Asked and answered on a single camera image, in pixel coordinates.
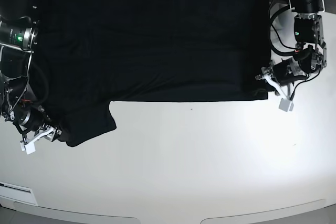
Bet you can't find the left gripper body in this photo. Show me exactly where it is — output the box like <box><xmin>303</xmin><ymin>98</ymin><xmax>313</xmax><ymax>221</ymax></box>
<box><xmin>269</xmin><ymin>60</ymin><xmax>306</xmax><ymax>87</ymax></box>

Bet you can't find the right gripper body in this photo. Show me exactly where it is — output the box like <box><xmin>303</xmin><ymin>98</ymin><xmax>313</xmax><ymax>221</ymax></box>
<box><xmin>12</xmin><ymin>105</ymin><xmax>51</xmax><ymax>135</ymax></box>

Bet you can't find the black T-shirt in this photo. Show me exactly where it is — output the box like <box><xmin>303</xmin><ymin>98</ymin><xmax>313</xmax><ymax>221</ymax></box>
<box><xmin>33</xmin><ymin>0</ymin><xmax>271</xmax><ymax>147</ymax></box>

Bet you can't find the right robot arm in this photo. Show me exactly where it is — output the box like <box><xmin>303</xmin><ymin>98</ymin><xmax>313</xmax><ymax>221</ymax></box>
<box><xmin>1</xmin><ymin>0</ymin><xmax>62</xmax><ymax>154</ymax></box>

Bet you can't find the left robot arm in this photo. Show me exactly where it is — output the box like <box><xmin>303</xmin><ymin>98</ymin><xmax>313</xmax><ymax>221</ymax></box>
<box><xmin>256</xmin><ymin>0</ymin><xmax>327</xmax><ymax>112</ymax></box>

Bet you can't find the white label sticker on table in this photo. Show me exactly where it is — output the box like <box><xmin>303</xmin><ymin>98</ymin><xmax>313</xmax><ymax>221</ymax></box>
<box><xmin>1</xmin><ymin>182</ymin><xmax>38</xmax><ymax>206</ymax></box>

